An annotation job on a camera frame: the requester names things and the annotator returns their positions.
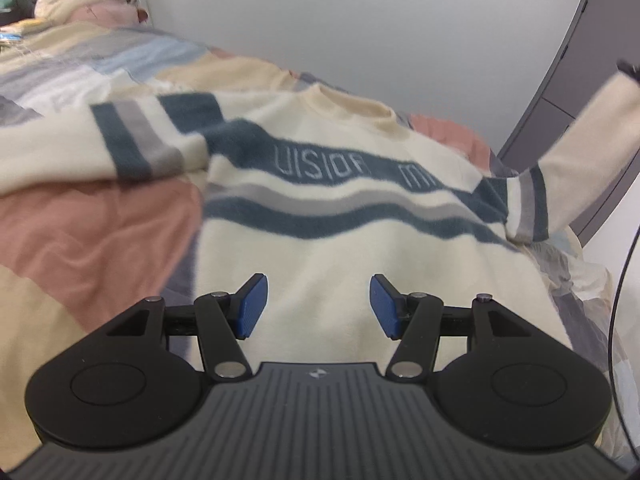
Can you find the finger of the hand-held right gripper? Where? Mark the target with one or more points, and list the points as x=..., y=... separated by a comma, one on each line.
x=631, y=69

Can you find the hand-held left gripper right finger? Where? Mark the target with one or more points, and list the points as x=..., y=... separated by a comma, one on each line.
x=384, y=305

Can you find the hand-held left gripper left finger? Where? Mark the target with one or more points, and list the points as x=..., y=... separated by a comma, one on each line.
x=252, y=305

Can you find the cream striped fuzzy sweater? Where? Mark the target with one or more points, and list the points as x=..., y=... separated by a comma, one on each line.
x=325, y=255

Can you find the grey wardrobe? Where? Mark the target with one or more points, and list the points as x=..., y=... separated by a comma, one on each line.
x=560, y=85

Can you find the pastel patchwork bed sheet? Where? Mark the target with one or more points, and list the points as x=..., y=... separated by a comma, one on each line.
x=90, y=230

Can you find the stack of books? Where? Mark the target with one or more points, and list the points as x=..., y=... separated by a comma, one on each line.
x=20, y=30

